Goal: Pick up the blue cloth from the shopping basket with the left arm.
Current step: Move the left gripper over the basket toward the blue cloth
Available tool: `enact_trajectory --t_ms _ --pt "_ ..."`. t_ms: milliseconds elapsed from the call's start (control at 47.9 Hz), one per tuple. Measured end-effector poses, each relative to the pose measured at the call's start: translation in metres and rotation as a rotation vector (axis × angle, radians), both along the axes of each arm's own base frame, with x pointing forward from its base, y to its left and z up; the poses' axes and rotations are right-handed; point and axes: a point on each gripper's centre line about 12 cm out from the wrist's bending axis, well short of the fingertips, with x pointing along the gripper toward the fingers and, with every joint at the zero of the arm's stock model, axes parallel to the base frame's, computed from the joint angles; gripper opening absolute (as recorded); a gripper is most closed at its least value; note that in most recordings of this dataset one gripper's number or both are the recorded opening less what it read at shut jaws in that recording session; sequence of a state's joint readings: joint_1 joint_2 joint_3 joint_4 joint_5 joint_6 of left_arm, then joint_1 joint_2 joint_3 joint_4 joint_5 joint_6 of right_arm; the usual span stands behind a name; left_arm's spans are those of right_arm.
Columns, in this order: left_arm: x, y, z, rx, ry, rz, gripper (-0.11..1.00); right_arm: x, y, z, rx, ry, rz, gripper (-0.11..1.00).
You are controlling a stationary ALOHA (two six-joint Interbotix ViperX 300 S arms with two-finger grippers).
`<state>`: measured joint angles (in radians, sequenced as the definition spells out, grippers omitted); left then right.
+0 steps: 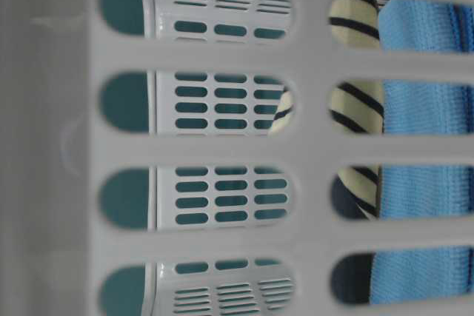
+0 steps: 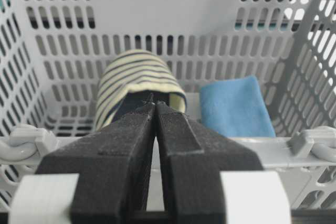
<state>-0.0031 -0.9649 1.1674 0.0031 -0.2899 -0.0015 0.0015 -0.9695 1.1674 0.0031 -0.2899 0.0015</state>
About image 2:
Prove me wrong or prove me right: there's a yellow navy striped cloth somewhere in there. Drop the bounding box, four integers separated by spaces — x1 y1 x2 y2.
94 49 187 130

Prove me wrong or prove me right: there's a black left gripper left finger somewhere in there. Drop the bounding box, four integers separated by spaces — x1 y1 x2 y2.
36 103 154 223

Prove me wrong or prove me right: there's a grey right basket handle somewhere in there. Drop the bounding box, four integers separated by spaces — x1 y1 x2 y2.
287 126 335 163

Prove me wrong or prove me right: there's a grey plastic shopping basket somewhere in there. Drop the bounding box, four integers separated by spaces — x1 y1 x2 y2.
0 0 336 213

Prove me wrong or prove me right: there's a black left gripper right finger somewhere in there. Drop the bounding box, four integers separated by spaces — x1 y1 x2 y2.
155 102 264 223

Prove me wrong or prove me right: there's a blue folded cloth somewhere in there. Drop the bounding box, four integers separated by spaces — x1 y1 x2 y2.
199 76 276 137

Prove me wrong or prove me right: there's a grey basket handle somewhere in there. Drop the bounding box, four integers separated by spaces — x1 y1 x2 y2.
287 126 335 163
1 124 57 164

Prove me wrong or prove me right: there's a grey left basket handle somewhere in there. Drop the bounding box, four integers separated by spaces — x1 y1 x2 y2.
1 124 57 164

